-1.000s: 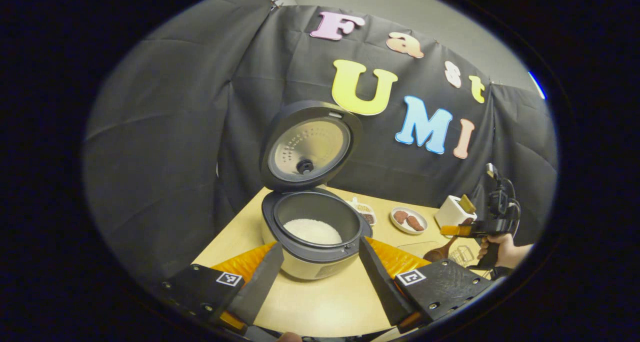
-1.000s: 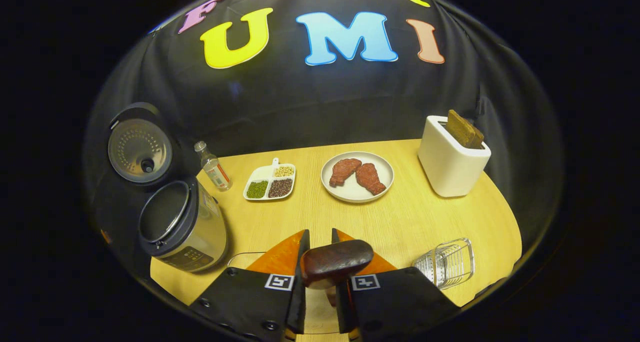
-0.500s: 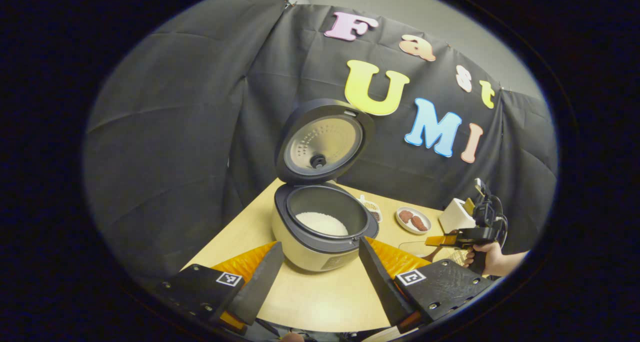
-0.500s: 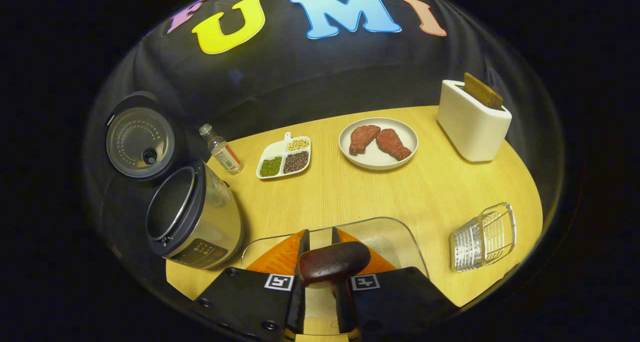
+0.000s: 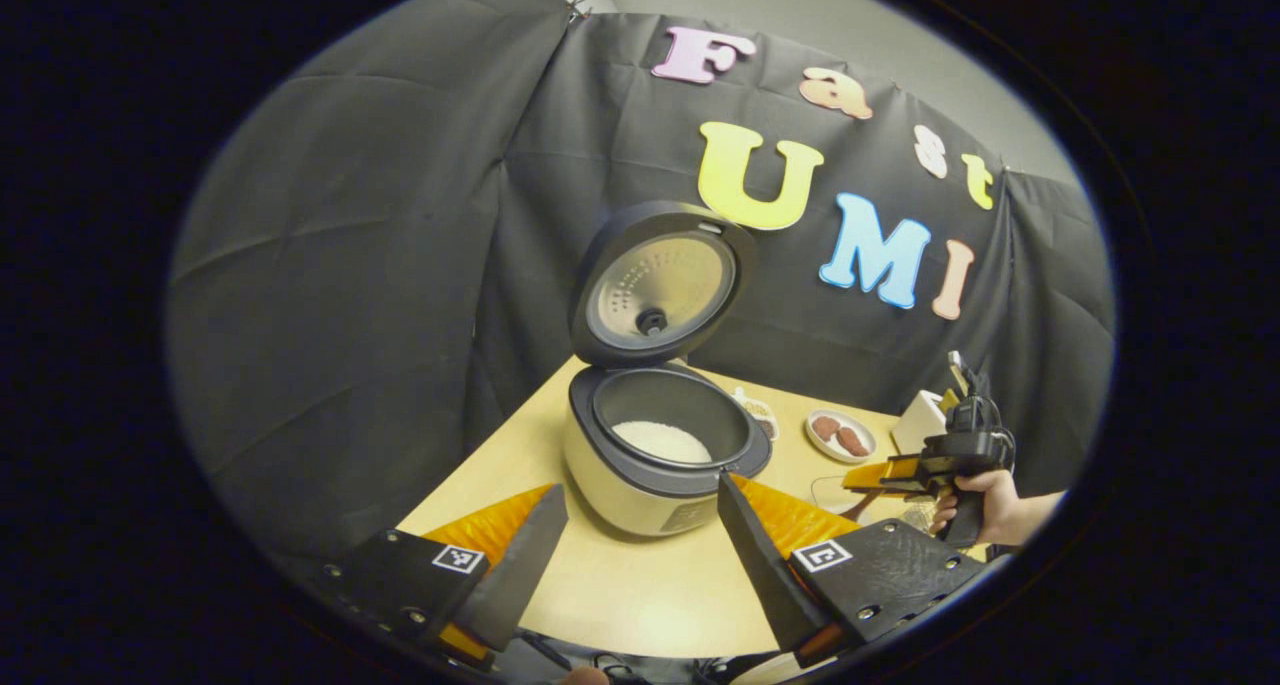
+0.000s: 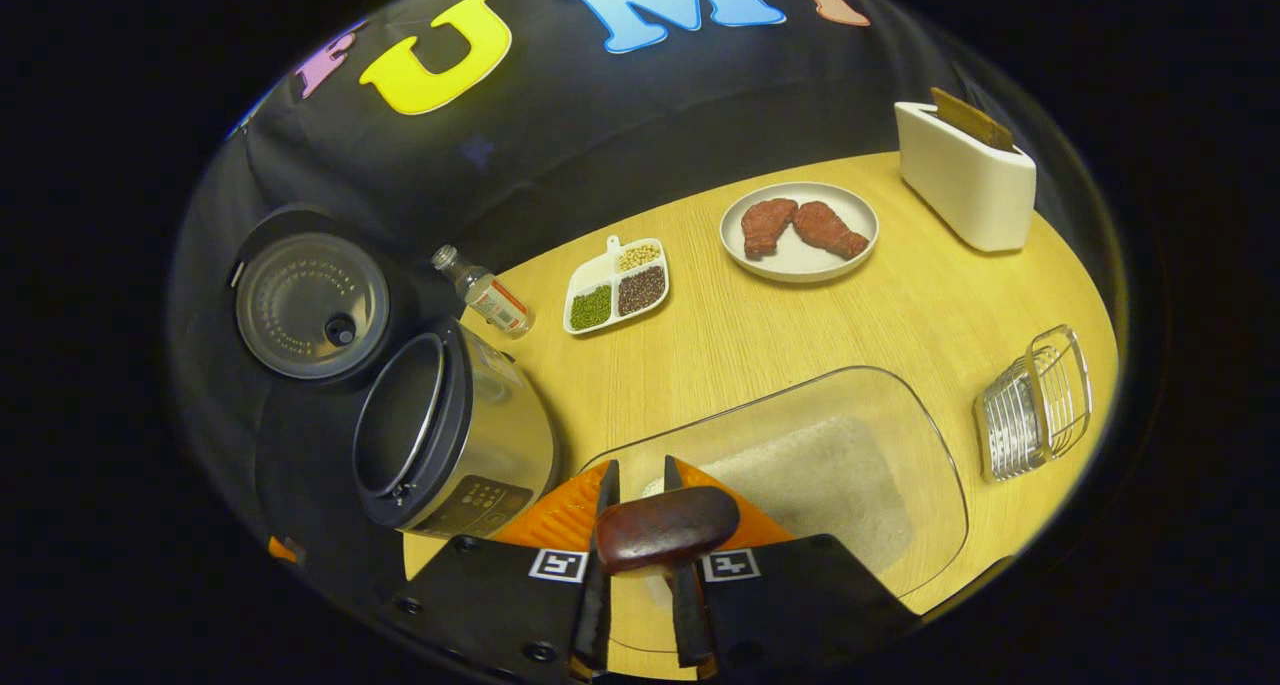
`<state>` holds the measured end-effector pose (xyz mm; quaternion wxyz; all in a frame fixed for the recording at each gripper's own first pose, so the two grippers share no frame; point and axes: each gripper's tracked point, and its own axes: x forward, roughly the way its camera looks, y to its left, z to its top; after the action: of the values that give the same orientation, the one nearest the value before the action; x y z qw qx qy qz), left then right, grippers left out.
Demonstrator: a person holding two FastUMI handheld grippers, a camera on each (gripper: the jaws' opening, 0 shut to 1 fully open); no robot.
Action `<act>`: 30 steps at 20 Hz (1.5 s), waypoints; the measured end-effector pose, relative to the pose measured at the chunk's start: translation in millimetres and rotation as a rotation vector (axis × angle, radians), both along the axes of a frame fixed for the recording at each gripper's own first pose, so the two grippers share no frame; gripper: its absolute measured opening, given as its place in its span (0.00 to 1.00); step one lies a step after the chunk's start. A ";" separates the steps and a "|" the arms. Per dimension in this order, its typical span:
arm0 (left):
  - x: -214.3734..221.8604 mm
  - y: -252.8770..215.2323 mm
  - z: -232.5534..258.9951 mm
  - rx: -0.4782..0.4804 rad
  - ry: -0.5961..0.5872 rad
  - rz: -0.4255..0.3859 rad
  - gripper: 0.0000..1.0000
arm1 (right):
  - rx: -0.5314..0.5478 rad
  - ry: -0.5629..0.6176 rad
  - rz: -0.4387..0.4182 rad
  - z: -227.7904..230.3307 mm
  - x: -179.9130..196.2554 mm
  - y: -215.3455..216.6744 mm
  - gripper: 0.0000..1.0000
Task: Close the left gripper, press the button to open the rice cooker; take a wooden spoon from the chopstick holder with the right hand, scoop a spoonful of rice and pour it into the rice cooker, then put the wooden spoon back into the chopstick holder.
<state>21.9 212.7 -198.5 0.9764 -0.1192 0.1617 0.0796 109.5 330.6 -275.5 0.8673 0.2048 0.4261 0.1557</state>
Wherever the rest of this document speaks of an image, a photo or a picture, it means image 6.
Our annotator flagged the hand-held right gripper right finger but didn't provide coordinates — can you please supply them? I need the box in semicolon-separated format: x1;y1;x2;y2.
662;455;921;671

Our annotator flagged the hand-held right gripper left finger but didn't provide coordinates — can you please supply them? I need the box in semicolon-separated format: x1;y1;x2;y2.
385;460;621;685

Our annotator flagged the brown wooden spoon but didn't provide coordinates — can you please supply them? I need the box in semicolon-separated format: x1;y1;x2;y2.
596;486;741;576

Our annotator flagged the dark grey rice cooker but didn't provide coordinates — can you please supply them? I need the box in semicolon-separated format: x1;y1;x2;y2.
228;203;561;541

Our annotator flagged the metal wire chopstick holder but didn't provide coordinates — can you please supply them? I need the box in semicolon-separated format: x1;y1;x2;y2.
974;325;1094;484

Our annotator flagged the clear plastic container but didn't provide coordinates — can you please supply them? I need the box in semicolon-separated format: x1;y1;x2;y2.
578;366;969;656

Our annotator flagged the small clear bottle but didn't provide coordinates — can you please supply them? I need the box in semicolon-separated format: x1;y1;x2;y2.
431;245;536;339

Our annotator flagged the white round plate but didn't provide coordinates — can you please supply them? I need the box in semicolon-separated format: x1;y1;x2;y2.
719;182;880;284

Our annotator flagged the white divided bean dish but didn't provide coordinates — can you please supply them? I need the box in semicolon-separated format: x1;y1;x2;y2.
563;235;671;337

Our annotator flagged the red meat piece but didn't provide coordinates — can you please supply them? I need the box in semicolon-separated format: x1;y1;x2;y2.
741;198;799;259
793;201;871;260

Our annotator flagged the white toaster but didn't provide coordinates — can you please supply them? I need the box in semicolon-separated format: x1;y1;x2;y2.
894;101;1038;254

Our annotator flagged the black backdrop cloth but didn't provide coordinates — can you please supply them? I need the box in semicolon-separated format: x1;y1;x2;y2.
170;0;1101;626

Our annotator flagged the brown toast slice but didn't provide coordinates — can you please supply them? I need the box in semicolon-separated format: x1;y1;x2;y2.
930;87;1017;153

